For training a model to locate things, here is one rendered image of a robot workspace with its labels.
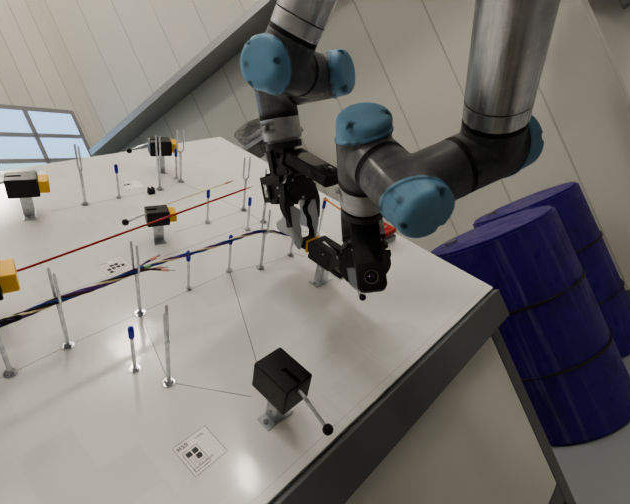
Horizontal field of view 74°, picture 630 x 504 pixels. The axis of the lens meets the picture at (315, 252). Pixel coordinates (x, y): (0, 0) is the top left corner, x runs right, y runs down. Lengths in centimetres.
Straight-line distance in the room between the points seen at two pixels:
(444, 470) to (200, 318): 50
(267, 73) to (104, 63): 437
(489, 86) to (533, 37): 6
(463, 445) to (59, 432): 67
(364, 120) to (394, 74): 268
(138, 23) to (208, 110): 109
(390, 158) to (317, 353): 35
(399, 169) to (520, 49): 16
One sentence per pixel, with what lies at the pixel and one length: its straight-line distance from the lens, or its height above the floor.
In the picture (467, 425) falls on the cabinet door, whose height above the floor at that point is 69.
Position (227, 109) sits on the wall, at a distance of 387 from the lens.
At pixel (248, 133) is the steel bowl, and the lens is 311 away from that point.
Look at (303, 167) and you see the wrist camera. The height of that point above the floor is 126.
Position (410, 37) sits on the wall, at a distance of 324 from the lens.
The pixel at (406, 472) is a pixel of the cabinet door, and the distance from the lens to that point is 78.
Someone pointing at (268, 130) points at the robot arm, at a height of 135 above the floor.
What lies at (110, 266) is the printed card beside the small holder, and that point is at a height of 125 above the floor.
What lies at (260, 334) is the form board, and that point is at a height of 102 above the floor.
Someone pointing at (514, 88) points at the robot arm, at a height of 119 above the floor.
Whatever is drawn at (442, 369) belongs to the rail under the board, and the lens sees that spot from 80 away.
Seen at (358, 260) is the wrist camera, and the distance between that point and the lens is 65.
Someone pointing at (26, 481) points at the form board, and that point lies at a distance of 62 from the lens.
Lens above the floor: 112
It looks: 1 degrees down
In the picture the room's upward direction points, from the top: 24 degrees counter-clockwise
